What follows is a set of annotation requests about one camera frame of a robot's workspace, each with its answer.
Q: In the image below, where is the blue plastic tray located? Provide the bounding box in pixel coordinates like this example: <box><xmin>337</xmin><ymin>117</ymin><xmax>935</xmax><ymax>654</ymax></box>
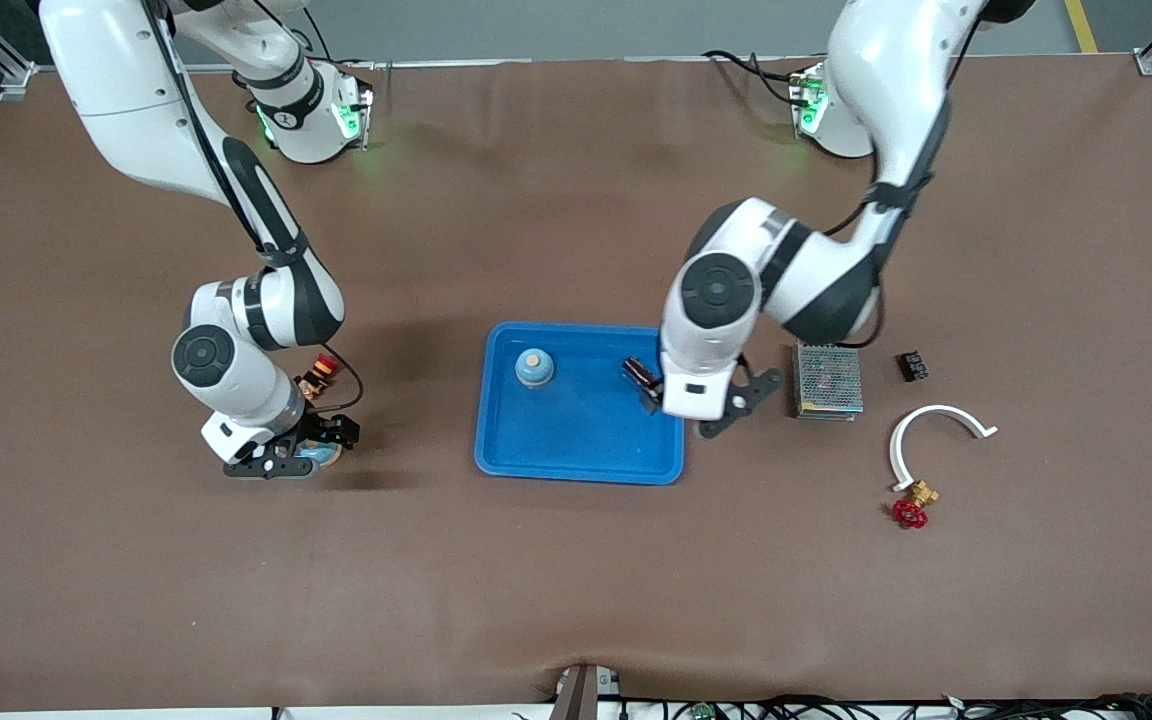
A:
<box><xmin>474</xmin><ymin>321</ymin><xmax>687</xmax><ymax>487</ymax></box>

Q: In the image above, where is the orange red-capped push button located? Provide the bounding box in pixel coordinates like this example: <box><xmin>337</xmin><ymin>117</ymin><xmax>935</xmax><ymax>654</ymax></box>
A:
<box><xmin>298</xmin><ymin>355</ymin><xmax>342</xmax><ymax>401</ymax></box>

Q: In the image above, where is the metal mesh power supply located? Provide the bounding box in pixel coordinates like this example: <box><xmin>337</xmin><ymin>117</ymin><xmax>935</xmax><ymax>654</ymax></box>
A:
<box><xmin>794</xmin><ymin>341</ymin><xmax>865</xmax><ymax>422</ymax></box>

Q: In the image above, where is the brown table mat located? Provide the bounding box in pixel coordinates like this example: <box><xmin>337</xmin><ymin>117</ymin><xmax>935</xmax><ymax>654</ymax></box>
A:
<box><xmin>0</xmin><ymin>58</ymin><xmax>1152</xmax><ymax>713</ymax></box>

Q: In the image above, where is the white semicircular pipe clamp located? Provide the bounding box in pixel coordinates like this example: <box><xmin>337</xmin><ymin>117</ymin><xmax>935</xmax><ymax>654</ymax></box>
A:
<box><xmin>887</xmin><ymin>404</ymin><xmax>999</xmax><ymax>493</ymax></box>

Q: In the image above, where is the brass valve red handwheel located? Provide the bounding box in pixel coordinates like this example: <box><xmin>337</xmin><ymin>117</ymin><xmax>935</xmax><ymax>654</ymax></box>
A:
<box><xmin>891</xmin><ymin>480</ymin><xmax>941</xmax><ymax>531</ymax></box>

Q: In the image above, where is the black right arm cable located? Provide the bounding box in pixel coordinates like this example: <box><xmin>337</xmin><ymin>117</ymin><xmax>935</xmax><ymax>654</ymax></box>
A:
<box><xmin>136</xmin><ymin>0</ymin><xmax>367</xmax><ymax>416</ymax></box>

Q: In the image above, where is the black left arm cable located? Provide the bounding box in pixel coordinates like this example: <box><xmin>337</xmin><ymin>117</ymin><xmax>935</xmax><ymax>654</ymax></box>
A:
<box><xmin>831</xmin><ymin>40</ymin><xmax>957</xmax><ymax>351</ymax></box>

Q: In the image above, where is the grey mount bracket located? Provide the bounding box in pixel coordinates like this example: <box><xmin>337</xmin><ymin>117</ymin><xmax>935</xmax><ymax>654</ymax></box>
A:
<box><xmin>548</xmin><ymin>663</ymin><xmax>625</xmax><ymax>720</ymax></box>

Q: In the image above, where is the black arm base cable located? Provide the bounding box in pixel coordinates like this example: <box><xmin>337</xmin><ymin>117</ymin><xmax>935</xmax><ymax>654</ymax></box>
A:
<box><xmin>702</xmin><ymin>48</ymin><xmax>802</xmax><ymax>109</ymax></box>

